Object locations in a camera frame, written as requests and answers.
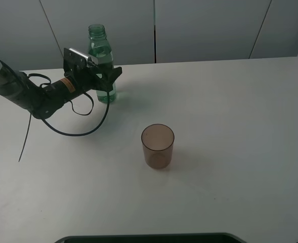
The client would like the black camera cable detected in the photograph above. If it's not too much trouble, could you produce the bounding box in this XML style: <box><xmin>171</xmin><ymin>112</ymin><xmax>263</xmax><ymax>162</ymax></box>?
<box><xmin>18</xmin><ymin>73</ymin><xmax>111</xmax><ymax>163</ymax></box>

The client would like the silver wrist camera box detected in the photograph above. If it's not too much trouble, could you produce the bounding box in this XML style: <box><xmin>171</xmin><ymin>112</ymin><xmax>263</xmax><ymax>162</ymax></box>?
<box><xmin>63</xmin><ymin>48</ymin><xmax>98</xmax><ymax>68</ymax></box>

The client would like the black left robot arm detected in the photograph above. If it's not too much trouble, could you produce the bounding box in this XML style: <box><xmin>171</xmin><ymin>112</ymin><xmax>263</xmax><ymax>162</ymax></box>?
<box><xmin>0</xmin><ymin>48</ymin><xmax>122</xmax><ymax>119</ymax></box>

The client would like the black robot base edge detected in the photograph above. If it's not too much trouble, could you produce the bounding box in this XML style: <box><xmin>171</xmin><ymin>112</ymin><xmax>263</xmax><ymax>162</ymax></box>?
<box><xmin>56</xmin><ymin>233</ymin><xmax>244</xmax><ymax>243</ymax></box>

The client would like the pink translucent plastic cup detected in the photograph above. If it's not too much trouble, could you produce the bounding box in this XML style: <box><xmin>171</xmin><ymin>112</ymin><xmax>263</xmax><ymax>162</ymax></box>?
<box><xmin>141</xmin><ymin>124</ymin><xmax>175</xmax><ymax>170</ymax></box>

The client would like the green transparent plastic water bottle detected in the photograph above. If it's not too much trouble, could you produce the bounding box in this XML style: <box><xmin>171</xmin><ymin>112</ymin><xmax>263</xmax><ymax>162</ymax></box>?
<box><xmin>88</xmin><ymin>24</ymin><xmax>116</xmax><ymax>103</ymax></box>

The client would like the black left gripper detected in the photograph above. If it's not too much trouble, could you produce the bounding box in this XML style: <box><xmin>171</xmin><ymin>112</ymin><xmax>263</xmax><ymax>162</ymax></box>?
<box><xmin>63</xmin><ymin>59</ymin><xmax>122</xmax><ymax>92</ymax></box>

